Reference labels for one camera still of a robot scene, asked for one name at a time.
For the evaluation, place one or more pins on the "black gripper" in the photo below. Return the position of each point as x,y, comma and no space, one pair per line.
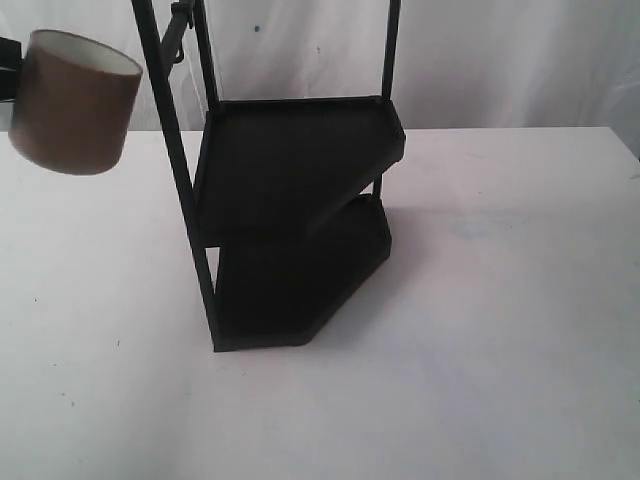
11,60

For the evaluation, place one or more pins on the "brown mug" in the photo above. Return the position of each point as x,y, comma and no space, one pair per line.
74,103

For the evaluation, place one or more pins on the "black rack hook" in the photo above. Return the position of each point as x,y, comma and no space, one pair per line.
181,19

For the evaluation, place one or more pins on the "black two-tier metal rack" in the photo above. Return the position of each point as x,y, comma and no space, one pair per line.
283,212

